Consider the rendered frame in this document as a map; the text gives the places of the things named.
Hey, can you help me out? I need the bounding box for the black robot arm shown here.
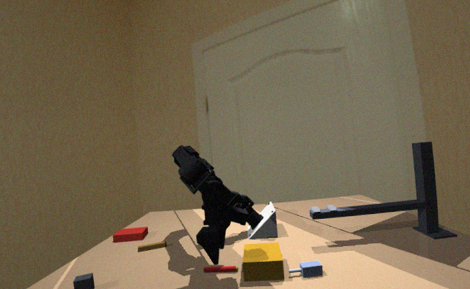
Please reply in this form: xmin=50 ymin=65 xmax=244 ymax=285
xmin=172 ymin=145 xmax=263 ymax=230

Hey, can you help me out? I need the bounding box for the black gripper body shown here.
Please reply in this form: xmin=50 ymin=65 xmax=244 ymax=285
xmin=196 ymin=201 xmax=226 ymax=244

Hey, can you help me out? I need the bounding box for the red cylindrical rod with yellow tip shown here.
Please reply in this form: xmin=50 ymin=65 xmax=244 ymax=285
xmin=204 ymin=266 xmax=238 ymax=273

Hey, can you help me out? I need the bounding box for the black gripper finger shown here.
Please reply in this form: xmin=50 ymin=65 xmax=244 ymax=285
xmin=220 ymin=222 xmax=231 ymax=249
xmin=199 ymin=242 xmax=223 ymax=265

